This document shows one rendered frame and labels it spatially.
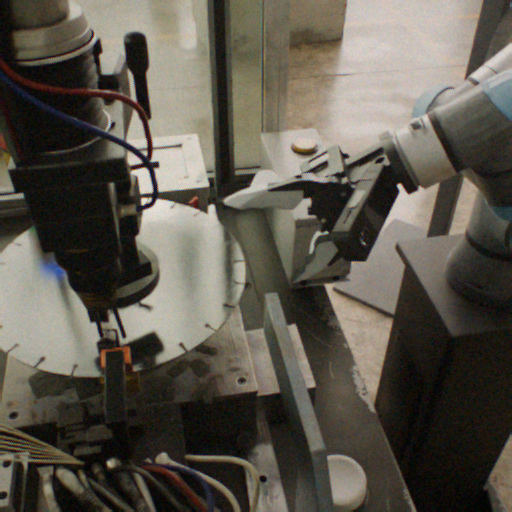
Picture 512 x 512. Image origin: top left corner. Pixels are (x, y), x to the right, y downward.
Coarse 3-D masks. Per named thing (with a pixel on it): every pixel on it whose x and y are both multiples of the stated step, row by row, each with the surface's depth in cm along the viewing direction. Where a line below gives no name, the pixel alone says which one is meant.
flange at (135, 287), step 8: (144, 248) 78; (152, 256) 77; (152, 264) 75; (144, 280) 73; (152, 280) 73; (120, 288) 72; (128, 288) 72; (136, 288) 72; (144, 288) 73; (120, 296) 71; (128, 296) 72; (136, 296) 72
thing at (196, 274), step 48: (144, 240) 81; (192, 240) 81; (0, 288) 74; (48, 288) 74; (192, 288) 74; (240, 288) 74; (0, 336) 68; (48, 336) 68; (96, 336) 68; (144, 336) 68; (192, 336) 68
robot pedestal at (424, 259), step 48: (432, 240) 113; (432, 288) 103; (432, 336) 105; (480, 336) 95; (384, 384) 133; (432, 384) 108; (480, 384) 108; (384, 432) 137; (432, 432) 116; (480, 432) 120; (432, 480) 130; (480, 480) 135
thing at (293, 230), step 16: (272, 144) 110; (288, 144) 110; (320, 144) 110; (272, 160) 106; (288, 160) 106; (304, 160) 106; (288, 176) 102; (272, 208) 111; (304, 208) 95; (272, 224) 113; (288, 224) 98; (304, 224) 94; (288, 240) 100; (304, 240) 96; (288, 256) 102; (304, 256) 98; (288, 272) 103; (320, 272) 102; (336, 272) 102
